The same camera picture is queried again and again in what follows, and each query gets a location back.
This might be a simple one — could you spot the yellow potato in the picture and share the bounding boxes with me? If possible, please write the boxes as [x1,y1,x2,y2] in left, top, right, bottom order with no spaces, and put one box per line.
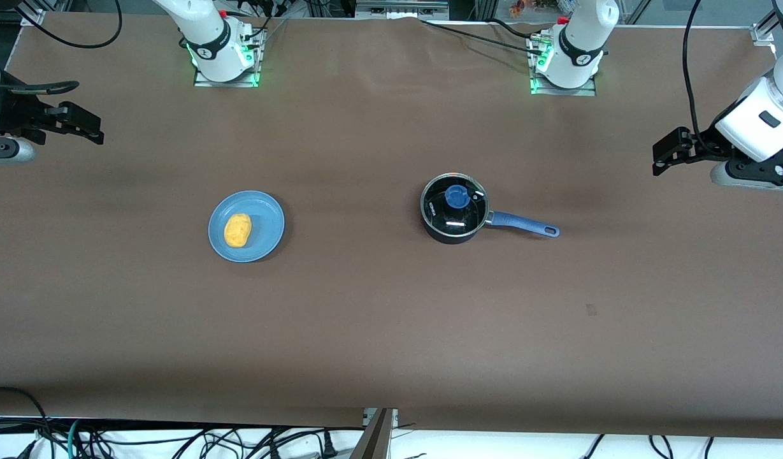
[224,214,253,249]

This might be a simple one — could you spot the glass lid with blue knob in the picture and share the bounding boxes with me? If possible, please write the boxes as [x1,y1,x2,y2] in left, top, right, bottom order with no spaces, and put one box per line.
[420,173,489,237]

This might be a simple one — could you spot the orange background objects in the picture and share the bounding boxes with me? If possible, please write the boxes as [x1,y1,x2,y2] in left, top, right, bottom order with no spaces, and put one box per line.
[508,0,559,17]

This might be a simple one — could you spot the blue round plate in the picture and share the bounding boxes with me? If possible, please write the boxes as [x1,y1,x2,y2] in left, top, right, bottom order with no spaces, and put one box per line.
[208,191,285,263]

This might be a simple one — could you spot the grey metal box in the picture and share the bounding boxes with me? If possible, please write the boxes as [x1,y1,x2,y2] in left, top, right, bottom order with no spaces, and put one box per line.
[356,0,450,20]

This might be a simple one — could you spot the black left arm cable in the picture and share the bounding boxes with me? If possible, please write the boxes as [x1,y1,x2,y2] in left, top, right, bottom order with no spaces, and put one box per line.
[682,0,718,150]

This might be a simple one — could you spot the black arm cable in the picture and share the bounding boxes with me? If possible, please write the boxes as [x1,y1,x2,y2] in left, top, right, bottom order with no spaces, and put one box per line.
[682,0,718,150]
[14,0,122,50]

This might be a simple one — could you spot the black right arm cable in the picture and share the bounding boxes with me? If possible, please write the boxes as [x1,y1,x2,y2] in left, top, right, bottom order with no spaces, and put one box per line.
[14,0,122,50]

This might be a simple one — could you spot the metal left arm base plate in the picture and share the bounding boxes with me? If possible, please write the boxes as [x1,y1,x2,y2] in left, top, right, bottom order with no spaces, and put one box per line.
[529,35,598,97]

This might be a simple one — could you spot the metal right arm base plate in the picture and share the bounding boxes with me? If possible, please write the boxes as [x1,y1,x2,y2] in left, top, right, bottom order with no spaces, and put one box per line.
[193,31,262,89]

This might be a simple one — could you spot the black cable across table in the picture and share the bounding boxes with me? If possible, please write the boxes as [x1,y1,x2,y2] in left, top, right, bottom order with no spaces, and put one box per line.
[419,18,543,54]

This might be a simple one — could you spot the black pot with blue handle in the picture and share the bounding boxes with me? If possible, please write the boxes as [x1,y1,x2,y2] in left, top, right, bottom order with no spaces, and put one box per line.
[420,173,561,245]

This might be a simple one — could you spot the black looped floor cable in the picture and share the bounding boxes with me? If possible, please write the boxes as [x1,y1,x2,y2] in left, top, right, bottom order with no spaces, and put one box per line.
[0,386,53,459]

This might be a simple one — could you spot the black cable with plug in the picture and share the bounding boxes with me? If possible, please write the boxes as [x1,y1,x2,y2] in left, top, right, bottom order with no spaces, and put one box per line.
[264,428,338,458]

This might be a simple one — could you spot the aluminium profile post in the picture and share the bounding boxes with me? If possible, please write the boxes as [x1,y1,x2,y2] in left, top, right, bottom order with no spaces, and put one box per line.
[352,408,399,459]

